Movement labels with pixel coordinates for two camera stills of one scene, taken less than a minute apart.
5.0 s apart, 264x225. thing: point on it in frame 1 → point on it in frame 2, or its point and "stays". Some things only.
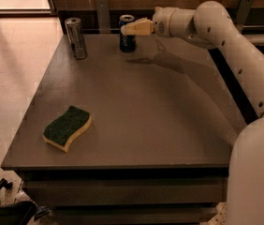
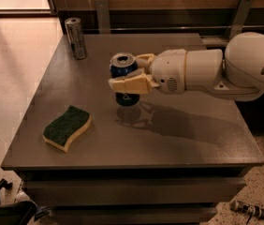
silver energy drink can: x=75 y=33 stays
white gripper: x=161 y=22 → x=168 y=68
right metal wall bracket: x=243 y=8 stays
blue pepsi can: x=126 y=42 → x=122 y=63
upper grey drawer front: x=126 y=191 stays
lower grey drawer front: x=139 y=215 stays
